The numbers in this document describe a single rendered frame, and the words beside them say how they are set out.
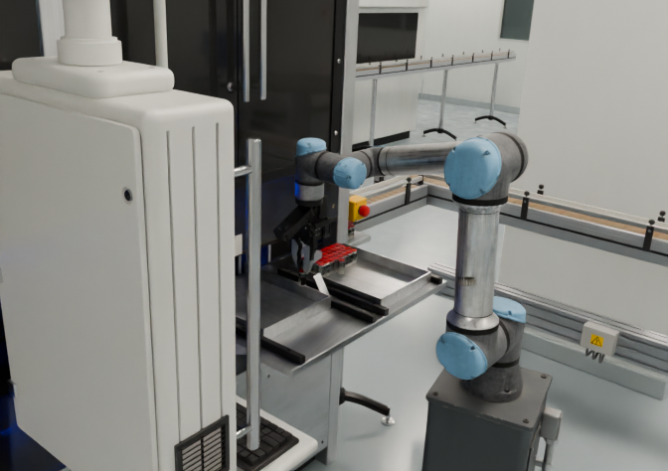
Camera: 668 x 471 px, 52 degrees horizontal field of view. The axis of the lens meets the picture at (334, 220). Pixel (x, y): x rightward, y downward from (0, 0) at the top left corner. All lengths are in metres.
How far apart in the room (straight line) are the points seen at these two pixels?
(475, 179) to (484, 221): 0.10
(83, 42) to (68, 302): 0.43
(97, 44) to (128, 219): 0.29
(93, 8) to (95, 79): 0.14
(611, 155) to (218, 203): 2.39
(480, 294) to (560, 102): 1.89
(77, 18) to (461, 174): 0.77
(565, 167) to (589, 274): 0.51
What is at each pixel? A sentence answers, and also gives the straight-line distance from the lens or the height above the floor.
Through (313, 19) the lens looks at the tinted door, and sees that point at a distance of 2.02.
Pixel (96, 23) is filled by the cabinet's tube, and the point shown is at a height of 1.65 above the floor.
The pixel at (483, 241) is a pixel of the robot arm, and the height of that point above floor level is 1.22.
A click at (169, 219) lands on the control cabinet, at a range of 1.01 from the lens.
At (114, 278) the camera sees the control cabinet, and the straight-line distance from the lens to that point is 1.09.
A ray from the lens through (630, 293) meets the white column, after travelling 3.36.
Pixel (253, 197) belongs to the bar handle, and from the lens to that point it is 1.13.
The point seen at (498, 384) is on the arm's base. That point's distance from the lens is 1.71.
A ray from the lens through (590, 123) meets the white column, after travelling 3.24.
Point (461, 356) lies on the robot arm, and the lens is 1.54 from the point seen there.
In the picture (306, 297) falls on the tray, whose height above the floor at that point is 0.88.
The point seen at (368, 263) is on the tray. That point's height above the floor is 0.88.
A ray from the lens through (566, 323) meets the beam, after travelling 2.84.
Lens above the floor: 1.72
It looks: 19 degrees down
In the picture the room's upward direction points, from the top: 2 degrees clockwise
